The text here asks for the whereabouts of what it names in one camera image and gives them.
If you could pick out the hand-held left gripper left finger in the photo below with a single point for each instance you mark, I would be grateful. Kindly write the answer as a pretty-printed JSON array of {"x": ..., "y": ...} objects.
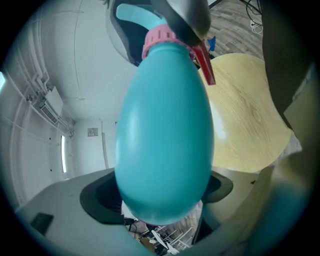
[{"x": 75, "y": 220}]

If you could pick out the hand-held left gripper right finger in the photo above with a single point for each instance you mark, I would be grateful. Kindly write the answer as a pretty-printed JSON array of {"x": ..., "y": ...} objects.
[{"x": 237, "y": 215}]

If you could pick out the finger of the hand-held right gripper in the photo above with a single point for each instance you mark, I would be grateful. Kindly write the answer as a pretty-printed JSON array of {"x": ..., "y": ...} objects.
[
  {"x": 190, "y": 17},
  {"x": 130, "y": 42}
]

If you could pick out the light blue spray bottle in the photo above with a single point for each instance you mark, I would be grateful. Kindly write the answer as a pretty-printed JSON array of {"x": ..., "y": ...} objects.
[{"x": 160, "y": 35}]

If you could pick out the teal spray bottle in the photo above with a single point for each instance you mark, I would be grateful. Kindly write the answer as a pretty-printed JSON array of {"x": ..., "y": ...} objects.
[{"x": 165, "y": 125}]

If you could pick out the blue cloth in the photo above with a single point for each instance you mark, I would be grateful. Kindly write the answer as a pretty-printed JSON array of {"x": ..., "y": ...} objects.
[{"x": 212, "y": 43}]

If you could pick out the long ceiling light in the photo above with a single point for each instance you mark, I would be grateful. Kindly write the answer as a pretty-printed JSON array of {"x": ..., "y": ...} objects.
[{"x": 63, "y": 153}]

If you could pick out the small white desk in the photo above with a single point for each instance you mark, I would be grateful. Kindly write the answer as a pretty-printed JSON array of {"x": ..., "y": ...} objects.
[{"x": 160, "y": 236}]

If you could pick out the white ceiling air conditioner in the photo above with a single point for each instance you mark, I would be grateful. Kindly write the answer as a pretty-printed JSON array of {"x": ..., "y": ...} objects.
[{"x": 51, "y": 105}]

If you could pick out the round yellow wooden table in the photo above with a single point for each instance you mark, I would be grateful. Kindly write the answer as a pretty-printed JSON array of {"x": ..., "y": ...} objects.
[{"x": 250, "y": 112}]

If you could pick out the grey wall panel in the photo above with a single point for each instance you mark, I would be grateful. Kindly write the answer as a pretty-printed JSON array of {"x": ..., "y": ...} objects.
[{"x": 92, "y": 132}]

